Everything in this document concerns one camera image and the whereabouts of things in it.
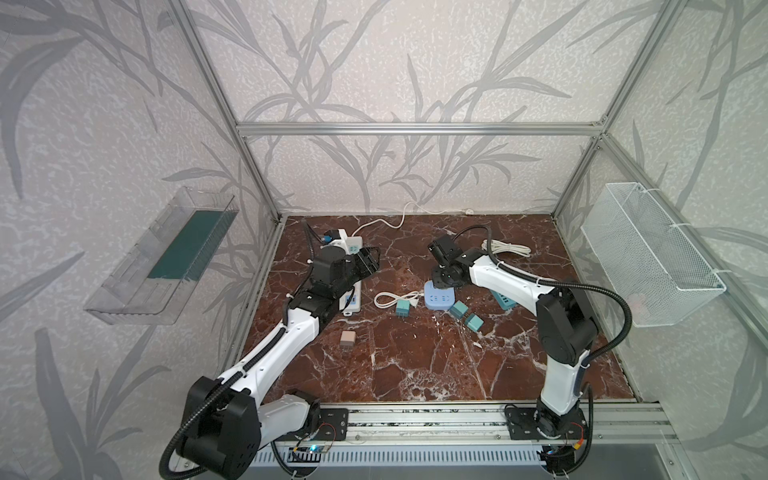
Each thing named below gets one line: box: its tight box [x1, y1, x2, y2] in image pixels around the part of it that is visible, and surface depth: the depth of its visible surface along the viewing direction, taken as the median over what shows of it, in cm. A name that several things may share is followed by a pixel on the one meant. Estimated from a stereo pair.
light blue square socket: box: [424, 280, 455, 311], surface depth 96 cm
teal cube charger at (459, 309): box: [450, 300, 469, 319], surface depth 95 cm
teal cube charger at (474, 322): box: [465, 312, 484, 332], surface depth 91 cm
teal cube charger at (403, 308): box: [396, 300, 410, 317], surface depth 95 cm
